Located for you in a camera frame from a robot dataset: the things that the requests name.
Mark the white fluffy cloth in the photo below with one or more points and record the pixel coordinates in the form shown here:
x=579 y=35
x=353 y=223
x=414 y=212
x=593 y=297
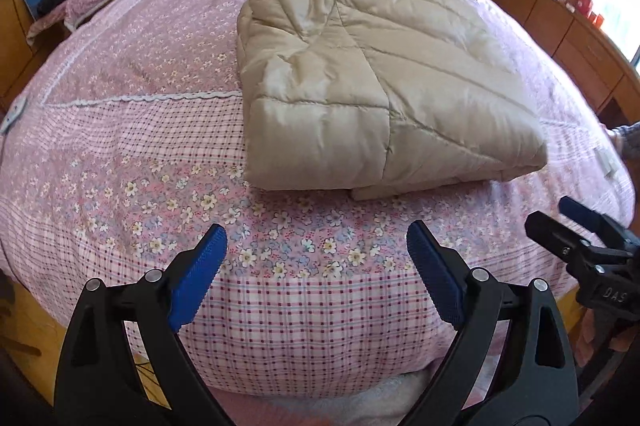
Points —
x=350 y=398

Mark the red boxes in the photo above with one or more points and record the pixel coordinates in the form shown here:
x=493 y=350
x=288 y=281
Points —
x=590 y=10

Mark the pink floral bedspread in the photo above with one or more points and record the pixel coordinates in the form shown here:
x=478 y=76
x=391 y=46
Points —
x=150 y=145

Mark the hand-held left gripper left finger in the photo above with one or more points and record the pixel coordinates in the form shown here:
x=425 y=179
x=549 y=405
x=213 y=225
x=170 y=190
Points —
x=197 y=276

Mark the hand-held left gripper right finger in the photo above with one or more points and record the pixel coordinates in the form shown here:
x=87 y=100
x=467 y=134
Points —
x=435 y=276

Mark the wooden dresser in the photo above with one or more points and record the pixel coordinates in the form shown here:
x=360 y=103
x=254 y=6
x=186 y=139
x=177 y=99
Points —
x=565 y=30

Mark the beige puffer jacket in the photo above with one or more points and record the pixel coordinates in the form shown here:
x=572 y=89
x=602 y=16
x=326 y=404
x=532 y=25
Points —
x=380 y=70

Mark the grey patterned cloth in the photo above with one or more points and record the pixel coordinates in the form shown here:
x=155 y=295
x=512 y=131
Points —
x=629 y=140

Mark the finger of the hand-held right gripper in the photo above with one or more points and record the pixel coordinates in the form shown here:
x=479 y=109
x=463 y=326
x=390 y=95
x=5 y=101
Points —
x=580 y=208
x=555 y=233

